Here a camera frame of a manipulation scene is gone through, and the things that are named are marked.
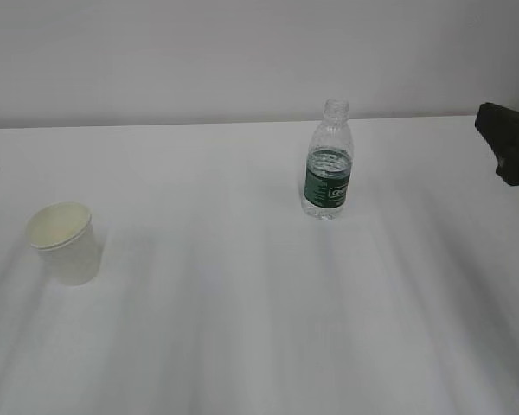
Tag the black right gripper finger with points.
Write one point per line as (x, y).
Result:
(499, 127)

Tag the white paper cup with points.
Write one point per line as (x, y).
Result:
(62, 234)

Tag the clear green-label water bottle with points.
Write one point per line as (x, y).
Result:
(329, 163)

